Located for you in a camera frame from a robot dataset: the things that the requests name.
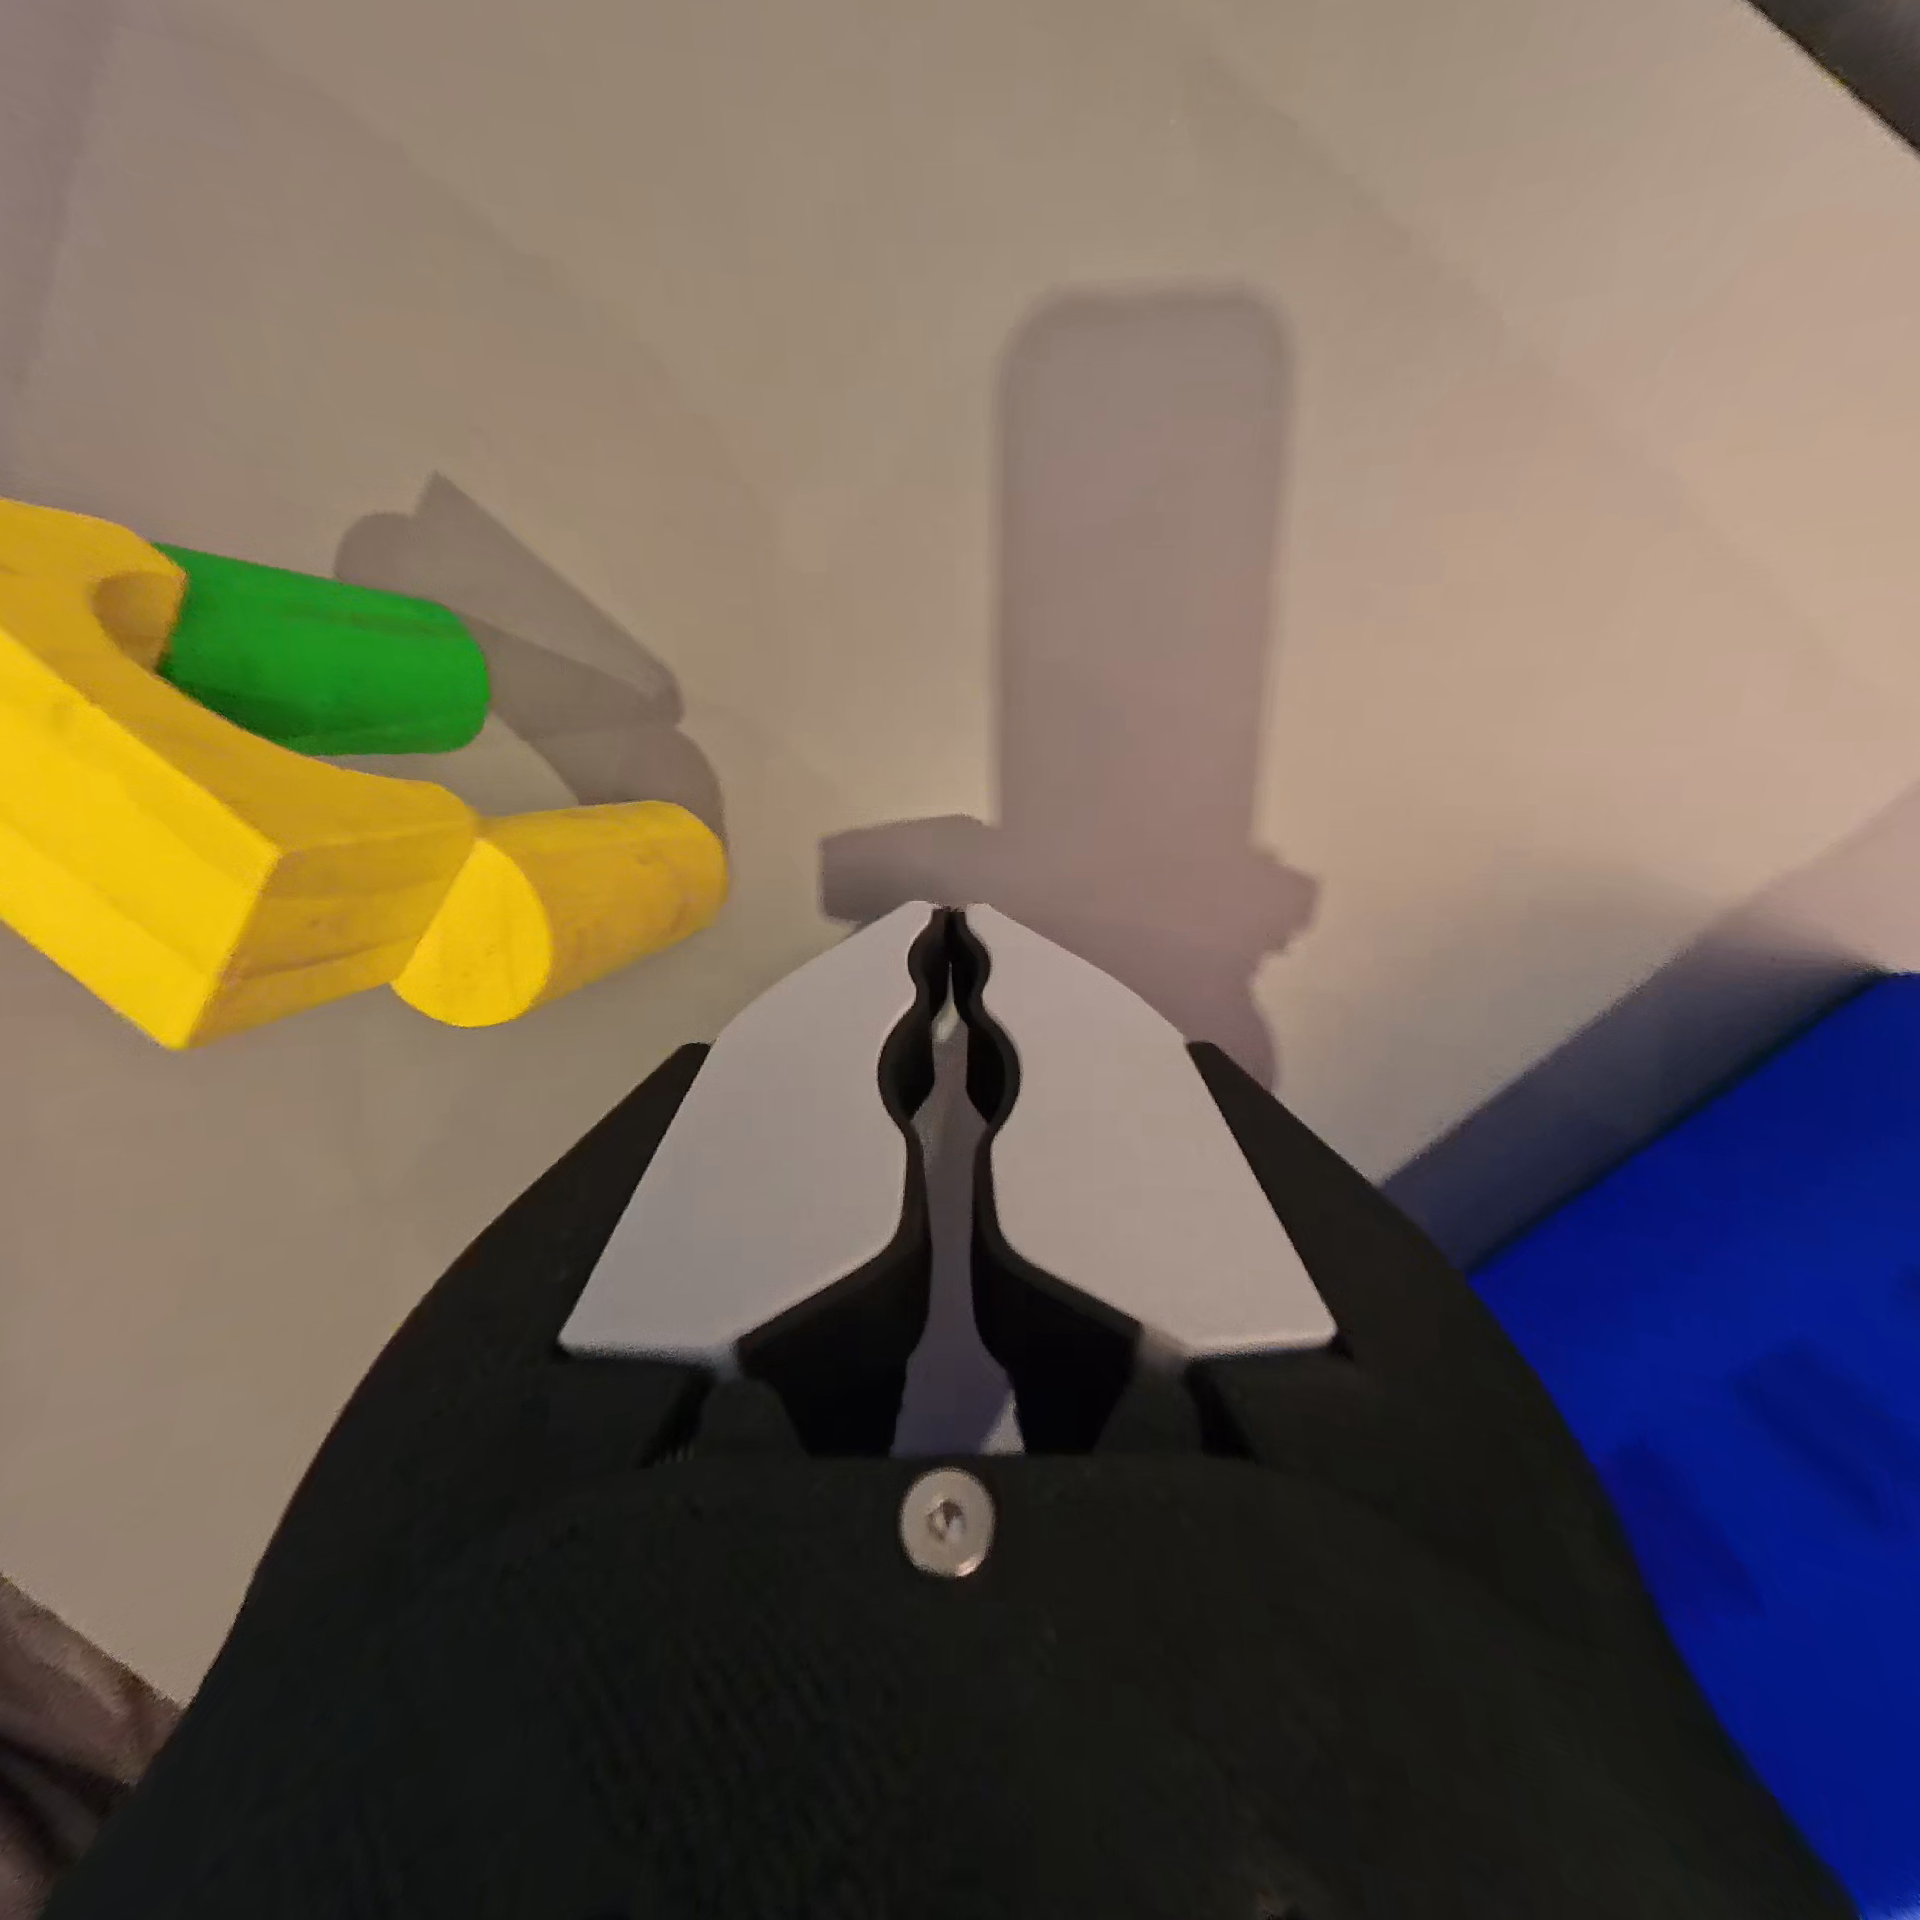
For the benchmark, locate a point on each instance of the blue plastic bin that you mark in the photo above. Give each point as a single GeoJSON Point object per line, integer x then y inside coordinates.
{"type": "Point", "coordinates": [1772, 1409]}

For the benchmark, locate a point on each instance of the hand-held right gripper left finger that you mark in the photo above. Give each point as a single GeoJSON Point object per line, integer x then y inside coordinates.
{"type": "Point", "coordinates": [752, 1186]}

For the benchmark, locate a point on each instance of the yellow arch block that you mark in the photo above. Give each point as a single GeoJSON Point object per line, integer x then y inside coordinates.
{"type": "Point", "coordinates": [179, 811]}

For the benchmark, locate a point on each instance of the green cylinder block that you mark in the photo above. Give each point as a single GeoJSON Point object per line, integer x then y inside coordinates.
{"type": "Point", "coordinates": [331, 661]}

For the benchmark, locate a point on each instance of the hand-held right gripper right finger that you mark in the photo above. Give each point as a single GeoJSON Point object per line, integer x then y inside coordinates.
{"type": "Point", "coordinates": [1155, 1186]}

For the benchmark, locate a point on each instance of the yellow cylinder block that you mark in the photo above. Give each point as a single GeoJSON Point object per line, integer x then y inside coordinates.
{"type": "Point", "coordinates": [571, 901]}

